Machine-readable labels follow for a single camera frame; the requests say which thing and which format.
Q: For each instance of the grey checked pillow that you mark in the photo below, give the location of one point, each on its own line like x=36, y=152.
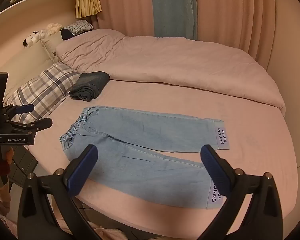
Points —
x=78, y=26

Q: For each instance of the navy cushion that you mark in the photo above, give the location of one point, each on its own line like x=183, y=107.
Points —
x=66, y=34

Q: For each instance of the blue curtain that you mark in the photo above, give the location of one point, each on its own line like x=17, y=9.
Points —
x=172, y=7

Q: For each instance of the plaid pillow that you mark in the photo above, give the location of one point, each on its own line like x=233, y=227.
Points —
x=45, y=87

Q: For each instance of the cream headboard with shelf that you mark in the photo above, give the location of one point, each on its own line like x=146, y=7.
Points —
x=20, y=22

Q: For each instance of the cream plush teddy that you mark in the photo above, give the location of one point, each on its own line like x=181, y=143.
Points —
x=53, y=28

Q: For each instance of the pleated yellow lamp shade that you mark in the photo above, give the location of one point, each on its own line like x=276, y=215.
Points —
x=87, y=5

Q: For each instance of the white frilled pillow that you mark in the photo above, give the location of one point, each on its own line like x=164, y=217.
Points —
x=51, y=45

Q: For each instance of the large white pillow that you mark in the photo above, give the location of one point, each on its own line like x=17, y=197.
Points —
x=20, y=62

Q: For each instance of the small white plush toy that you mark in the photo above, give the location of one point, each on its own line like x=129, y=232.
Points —
x=43, y=33

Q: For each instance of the pink curtain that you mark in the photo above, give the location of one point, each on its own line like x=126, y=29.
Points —
x=227, y=12

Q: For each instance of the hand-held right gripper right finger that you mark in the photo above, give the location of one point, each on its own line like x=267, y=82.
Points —
x=215, y=170

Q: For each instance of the black and white plush dog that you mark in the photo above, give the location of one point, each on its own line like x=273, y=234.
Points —
x=30, y=38

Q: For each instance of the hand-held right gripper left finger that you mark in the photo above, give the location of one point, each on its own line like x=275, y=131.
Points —
x=82, y=170

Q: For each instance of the light blue denim pants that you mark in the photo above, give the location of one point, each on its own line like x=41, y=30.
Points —
x=140, y=130

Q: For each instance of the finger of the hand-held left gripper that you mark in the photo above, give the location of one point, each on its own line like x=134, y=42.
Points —
x=43, y=123
x=26, y=108

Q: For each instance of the person's left hand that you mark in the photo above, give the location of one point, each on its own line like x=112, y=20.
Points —
x=8, y=153

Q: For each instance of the pink duvet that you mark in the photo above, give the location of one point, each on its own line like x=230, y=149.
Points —
x=165, y=62

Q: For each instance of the person's pink fleece clothing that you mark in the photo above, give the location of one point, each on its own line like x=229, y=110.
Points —
x=105, y=233

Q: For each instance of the folded dark denim pants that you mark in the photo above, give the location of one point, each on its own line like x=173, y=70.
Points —
x=90, y=85

